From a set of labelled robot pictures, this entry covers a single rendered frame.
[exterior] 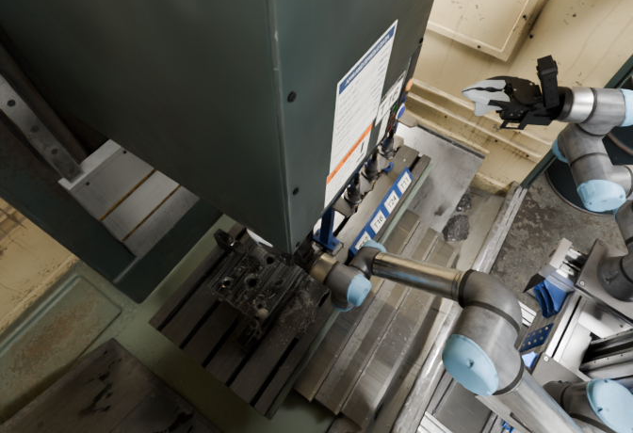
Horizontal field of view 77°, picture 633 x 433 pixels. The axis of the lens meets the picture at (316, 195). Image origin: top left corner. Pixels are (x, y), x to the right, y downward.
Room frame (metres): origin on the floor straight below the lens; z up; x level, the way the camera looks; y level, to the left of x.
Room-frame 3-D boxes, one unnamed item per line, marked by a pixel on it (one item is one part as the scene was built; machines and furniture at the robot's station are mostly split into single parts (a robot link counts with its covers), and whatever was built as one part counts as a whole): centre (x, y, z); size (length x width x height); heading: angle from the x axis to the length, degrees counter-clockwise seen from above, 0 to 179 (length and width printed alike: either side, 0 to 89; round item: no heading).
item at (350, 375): (0.45, -0.29, 0.70); 0.90 x 0.30 x 0.16; 148
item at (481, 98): (0.61, -0.34, 1.68); 0.09 x 0.03 x 0.06; 88
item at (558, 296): (0.46, -0.87, 0.86); 0.09 x 0.09 x 0.09; 53
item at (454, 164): (1.04, -0.19, 0.75); 0.89 x 0.70 x 0.26; 58
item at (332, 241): (0.64, -0.04, 1.05); 0.10 x 0.05 x 0.30; 58
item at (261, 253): (0.48, 0.18, 0.96); 0.29 x 0.23 x 0.05; 148
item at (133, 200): (0.73, 0.53, 1.16); 0.48 x 0.05 x 0.51; 148
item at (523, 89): (0.62, -0.45, 1.68); 0.12 x 0.08 x 0.09; 88
